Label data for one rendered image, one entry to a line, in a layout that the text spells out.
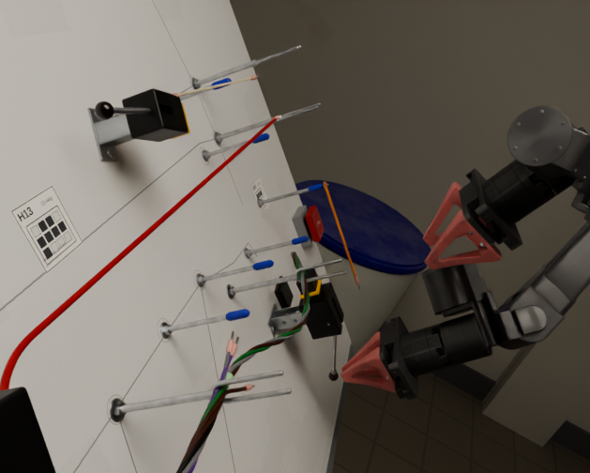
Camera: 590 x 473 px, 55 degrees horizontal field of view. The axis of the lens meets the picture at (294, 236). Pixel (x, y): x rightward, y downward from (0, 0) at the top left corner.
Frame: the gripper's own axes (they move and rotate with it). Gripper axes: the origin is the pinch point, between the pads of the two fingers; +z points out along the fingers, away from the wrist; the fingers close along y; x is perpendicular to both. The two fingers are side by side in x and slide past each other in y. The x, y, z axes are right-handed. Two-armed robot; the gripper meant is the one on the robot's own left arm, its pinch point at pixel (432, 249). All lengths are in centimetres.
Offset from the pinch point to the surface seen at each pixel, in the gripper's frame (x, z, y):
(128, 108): -34.2, 3.2, 19.4
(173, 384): -15.6, 18.3, 24.2
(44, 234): -32.1, 10.5, 28.0
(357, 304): 51, 67, -103
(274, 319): -5.3, 22.2, 0.7
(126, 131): -33.4, 6.5, 16.7
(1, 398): -28, 1, 46
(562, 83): 56, -27, -168
